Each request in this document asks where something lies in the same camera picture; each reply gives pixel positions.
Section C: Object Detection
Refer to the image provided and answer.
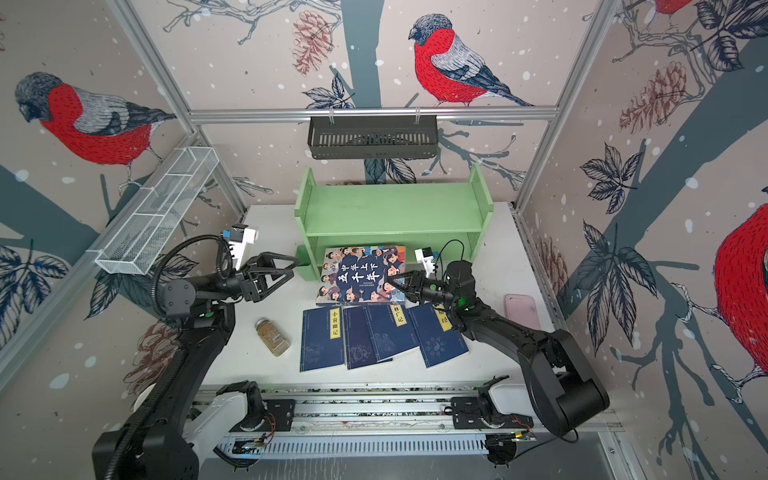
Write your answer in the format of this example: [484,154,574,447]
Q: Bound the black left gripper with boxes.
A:
[201,255,300,310]

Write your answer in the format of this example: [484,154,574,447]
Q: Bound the blue book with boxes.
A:
[343,306,391,370]
[364,303,419,362]
[406,304,469,368]
[299,307,345,372]

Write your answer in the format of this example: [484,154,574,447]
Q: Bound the colourful illustrated large book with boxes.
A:
[315,246,406,306]

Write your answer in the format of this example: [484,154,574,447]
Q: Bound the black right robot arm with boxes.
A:
[386,260,610,437]

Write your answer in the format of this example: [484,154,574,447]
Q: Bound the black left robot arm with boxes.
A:
[92,234,299,479]

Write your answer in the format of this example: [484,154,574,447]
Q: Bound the green plastic hanging bin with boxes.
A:
[295,245,319,282]

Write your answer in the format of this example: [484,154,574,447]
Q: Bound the spice jar brown contents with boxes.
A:
[255,318,291,357]

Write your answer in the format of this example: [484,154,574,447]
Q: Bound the green wooden shelf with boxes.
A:
[294,166,494,279]

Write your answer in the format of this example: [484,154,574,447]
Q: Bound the pink phone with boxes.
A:
[504,294,541,330]

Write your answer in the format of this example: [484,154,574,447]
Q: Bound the black hanging basket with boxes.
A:
[307,115,439,160]

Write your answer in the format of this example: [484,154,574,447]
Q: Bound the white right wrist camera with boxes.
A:
[414,247,439,279]

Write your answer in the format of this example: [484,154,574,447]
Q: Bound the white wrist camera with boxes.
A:
[414,247,439,279]
[222,223,259,270]

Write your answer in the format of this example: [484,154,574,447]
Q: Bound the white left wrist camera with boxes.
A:
[222,223,259,270]

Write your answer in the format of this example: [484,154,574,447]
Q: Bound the white wire mesh basket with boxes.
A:
[95,146,219,275]

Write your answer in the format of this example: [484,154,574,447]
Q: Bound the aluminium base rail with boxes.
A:
[191,382,607,460]

